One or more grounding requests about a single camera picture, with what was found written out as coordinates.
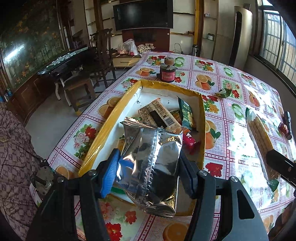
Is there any large silver foil bag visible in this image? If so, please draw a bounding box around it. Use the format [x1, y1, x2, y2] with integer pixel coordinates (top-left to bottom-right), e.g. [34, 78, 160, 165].
[115, 118, 183, 218]

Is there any black wall television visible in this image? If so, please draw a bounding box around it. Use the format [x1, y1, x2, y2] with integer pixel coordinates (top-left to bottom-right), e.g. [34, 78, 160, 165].
[113, 0, 174, 30]

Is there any beige biscuit pack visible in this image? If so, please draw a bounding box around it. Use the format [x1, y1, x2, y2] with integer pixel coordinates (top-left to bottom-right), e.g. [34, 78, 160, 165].
[138, 98, 183, 134]

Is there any floral fruit tablecloth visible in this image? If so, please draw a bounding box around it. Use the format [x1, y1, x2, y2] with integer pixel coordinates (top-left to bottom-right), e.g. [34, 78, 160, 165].
[28, 51, 296, 241]

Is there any dark red candy wrapper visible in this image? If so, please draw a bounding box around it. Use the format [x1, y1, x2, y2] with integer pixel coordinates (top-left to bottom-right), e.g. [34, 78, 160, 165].
[278, 122, 289, 138]

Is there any green yellow wafer pack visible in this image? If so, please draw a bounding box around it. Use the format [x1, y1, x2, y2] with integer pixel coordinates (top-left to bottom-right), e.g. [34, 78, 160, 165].
[245, 108, 280, 192]

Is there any red white snack packet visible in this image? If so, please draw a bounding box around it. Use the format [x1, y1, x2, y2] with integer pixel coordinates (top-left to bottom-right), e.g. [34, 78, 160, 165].
[183, 132, 200, 155]

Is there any large barred window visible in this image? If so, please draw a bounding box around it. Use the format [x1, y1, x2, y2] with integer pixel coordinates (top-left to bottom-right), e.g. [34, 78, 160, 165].
[256, 1, 295, 92]

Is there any white plastic bag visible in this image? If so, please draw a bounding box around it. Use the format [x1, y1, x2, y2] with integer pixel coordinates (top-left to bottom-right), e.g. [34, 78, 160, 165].
[117, 39, 138, 56]

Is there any dark green snack pouch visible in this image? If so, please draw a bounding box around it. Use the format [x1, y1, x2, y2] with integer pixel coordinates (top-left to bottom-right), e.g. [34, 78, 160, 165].
[178, 97, 196, 131]

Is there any red label jar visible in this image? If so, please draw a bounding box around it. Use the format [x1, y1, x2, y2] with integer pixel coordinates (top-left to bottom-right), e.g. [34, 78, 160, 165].
[157, 57, 177, 83]

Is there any yellow taped foam box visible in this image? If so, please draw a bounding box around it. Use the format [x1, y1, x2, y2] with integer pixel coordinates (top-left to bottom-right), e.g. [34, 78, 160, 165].
[78, 80, 206, 218]

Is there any dark wooden chair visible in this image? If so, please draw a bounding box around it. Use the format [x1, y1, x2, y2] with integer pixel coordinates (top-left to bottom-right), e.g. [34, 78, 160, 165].
[90, 29, 116, 88]

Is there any white standing air conditioner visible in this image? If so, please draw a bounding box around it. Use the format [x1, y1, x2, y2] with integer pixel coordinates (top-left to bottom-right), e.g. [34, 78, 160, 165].
[228, 6, 253, 70]

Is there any small green foil candy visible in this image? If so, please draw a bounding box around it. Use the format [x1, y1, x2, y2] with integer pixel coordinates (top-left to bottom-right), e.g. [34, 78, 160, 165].
[215, 88, 232, 98]

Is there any woman in brown jacket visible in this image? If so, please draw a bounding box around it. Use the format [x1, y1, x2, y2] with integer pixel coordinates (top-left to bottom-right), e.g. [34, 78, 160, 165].
[1, 103, 40, 240]

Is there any wooden stool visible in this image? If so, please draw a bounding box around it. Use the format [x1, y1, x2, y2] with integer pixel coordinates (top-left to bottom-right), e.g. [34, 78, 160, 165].
[63, 75, 96, 116]

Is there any floral painted glass cabinet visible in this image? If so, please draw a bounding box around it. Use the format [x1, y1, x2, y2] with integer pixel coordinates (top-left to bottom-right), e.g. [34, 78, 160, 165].
[0, 0, 68, 91]

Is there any black flashlight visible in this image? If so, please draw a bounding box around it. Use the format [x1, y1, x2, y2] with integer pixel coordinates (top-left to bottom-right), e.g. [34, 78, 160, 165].
[284, 111, 292, 140]

